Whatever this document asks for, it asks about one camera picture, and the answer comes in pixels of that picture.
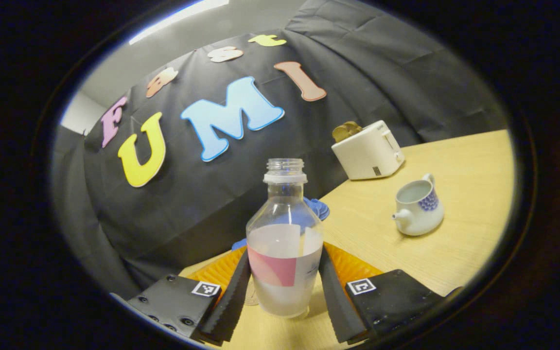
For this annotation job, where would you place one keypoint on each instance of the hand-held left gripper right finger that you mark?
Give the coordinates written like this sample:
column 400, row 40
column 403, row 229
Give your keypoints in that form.
column 341, row 306

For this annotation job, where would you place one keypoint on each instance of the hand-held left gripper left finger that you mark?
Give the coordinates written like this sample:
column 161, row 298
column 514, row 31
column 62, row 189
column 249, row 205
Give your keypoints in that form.
column 231, row 306

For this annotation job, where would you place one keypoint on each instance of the clear plastic water bottle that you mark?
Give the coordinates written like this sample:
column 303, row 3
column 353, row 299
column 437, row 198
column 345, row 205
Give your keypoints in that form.
column 285, row 233

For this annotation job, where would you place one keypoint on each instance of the blue folded towel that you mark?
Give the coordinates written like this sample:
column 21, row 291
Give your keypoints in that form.
column 320, row 209

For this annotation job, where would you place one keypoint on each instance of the white toaster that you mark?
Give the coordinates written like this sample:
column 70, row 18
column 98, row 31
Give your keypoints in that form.
column 365, row 153

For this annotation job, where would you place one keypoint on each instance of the brown bread slice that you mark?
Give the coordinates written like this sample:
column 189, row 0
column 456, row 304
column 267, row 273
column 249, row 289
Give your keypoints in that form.
column 354, row 127
column 341, row 133

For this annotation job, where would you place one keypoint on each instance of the white teacup with blue print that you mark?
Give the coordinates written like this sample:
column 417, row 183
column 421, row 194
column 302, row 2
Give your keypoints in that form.
column 418, row 218

